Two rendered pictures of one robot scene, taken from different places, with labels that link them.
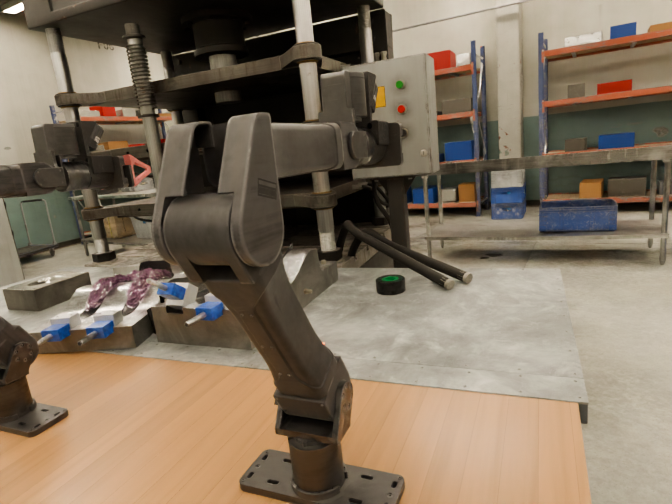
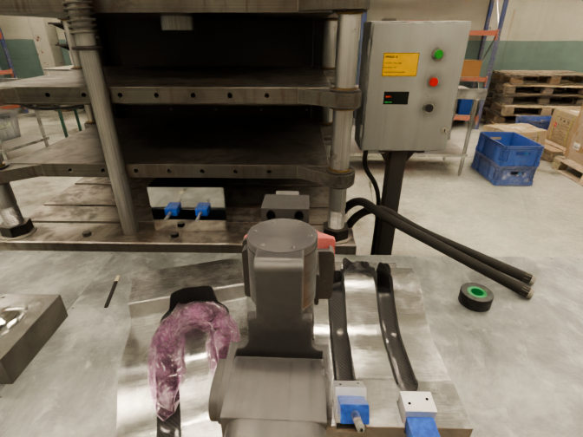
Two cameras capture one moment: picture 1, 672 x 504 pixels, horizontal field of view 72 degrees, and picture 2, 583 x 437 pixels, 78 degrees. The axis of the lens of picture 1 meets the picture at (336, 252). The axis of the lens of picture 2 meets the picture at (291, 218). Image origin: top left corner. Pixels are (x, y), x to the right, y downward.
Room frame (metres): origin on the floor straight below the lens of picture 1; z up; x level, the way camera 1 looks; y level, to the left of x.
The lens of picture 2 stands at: (0.70, 0.59, 1.44)
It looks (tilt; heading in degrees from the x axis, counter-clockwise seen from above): 28 degrees down; 338
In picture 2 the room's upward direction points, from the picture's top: straight up
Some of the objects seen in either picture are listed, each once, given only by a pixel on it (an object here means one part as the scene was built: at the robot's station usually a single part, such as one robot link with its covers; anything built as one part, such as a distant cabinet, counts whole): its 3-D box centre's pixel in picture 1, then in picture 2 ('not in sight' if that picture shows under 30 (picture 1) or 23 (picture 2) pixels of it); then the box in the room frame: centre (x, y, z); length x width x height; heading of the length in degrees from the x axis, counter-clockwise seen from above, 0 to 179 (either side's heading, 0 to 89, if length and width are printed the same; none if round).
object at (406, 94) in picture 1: (401, 260); (385, 225); (1.75, -0.25, 0.74); 0.31 x 0.22 x 1.47; 67
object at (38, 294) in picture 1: (49, 289); (5, 335); (1.49, 0.97, 0.84); 0.20 x 0.15 x 0.07; 157
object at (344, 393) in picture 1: (311, 406); not in sight; (0.50, 0.05, 0.90); 0.09 x 0.06 x 0.06; 65
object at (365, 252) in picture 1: (251, 246); (200, 199); (2.24, 0.42, 0.76); 1.30 x 0.84 x 0.07; 67
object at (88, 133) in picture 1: (91, 146); (286, 240); (0.99, 0.48, 1.25); 0.07 x 0.06 x 0.11; 65
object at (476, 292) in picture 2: (390, 284); (475, 296); (1.21, -0.14, 0.82); 0.08 x 0.08 x 0.04
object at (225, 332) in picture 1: (257, 282); (363, 322); (1.19, 0.22, 0.87); 0.50 x 0.26 x 0.14; 157
